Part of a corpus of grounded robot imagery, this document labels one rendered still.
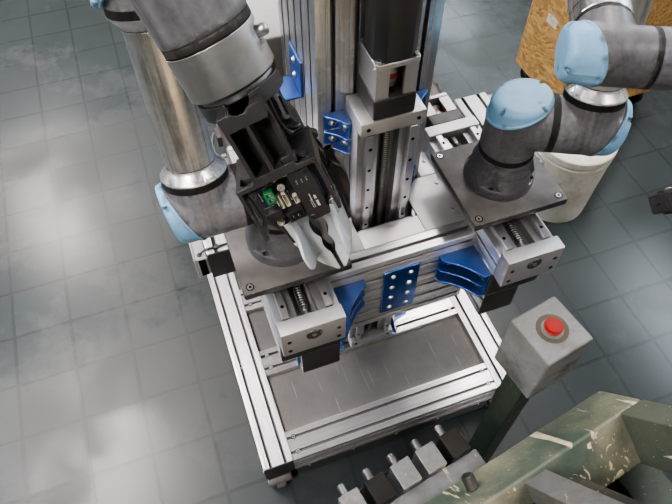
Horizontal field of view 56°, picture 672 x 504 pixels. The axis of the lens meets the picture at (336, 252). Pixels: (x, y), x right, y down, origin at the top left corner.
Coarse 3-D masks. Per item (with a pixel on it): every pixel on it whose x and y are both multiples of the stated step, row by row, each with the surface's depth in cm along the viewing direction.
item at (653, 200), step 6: (660, 192) 84; (666, 192) 82; (648, 198) 85; (654, 198) 84; (660, 198) 83; (666, 198) 82; (654, 204) 84; (660, 204) 83; (666, 204) 82; (654, 210) 84; (660, 210) 83; (666, 210) 82
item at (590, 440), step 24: (576, 408) 131; (600, 408) 126; (624, 408) 122; (552, 432) 126; (576, 432) 122; (600, 432) 120; (624, 432) 122; (504, 456) 125; (528, 456) 121; (552, 456) 117; (576, 456) 118; (600, 456) 120; (624, 456) 121; (480, 480) 120; (504, 480) 116; (528, 480) 115; (600, 480) 119
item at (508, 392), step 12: (504, 384) 153; (504, 396) 156; (516, 396) 150; (492, 408) 165; (504, 408) 159; (516, 408) 157; (492, 420) 169; (504, 420) 162; (480, 432) 180; (492, 432) 172; (504, 432) 175; (480, 444) 184; (492, 444) 179
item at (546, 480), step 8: (544, 472) 115; (552, 472) 114; (536, 480) 114; (544, 480) 112; (552, 480) 111; (560, 480) 110; (568, 480) 109; (528, 488) 114; (536, 488) 111; (544, 488) 110; (552, 488) 109; (560, 488) 108; (568, 488) 107; (576, 488) 106; (584, 488) 105; (536, 496) 112; (544, 496) 109; (552, 496) 107; (560, 496) 106; (568, 496) 105; (576, 496) 104; (584, 496) 103; (592, 496) 102; (600, 496) 101
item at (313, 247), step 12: (288, 228) 60; (300, 228) 59; (312, 228) 61; (300, 240) 58; (312, 240) 61; (324, 240) 62; (312, 252) 60; (324, 252) 62; (312, 264) 58; (336, 264) 63
